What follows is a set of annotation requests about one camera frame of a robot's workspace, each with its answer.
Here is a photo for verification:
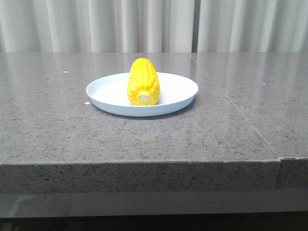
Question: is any yellow corn cob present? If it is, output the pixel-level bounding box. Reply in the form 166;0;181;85
127;58;160;106

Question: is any light blue round plate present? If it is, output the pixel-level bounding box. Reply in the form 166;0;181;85
86;72;198;117

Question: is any white pleated curtain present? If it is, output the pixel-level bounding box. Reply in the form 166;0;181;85
0;0;308;52

